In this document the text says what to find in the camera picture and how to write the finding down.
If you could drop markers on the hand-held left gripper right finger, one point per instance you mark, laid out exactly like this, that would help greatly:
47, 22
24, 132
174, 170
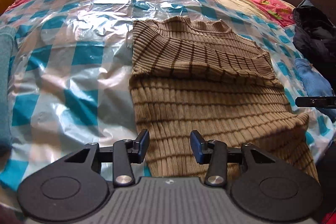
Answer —
197, 146

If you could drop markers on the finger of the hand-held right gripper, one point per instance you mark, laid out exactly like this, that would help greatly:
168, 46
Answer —
315, 102

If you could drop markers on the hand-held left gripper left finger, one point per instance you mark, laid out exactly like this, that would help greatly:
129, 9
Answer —
143, 145

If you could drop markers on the beige striped knit sweater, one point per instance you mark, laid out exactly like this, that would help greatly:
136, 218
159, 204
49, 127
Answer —
210, 98

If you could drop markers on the light blue knit garment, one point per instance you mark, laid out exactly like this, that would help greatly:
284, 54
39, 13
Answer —
312, 79

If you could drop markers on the dark jacket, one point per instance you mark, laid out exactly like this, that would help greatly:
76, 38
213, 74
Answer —
315, 32

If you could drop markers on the blue checkered plastic sheet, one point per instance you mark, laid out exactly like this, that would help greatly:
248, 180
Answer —
78, 69

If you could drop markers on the teal cloth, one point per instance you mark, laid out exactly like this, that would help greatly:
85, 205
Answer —
6, 82

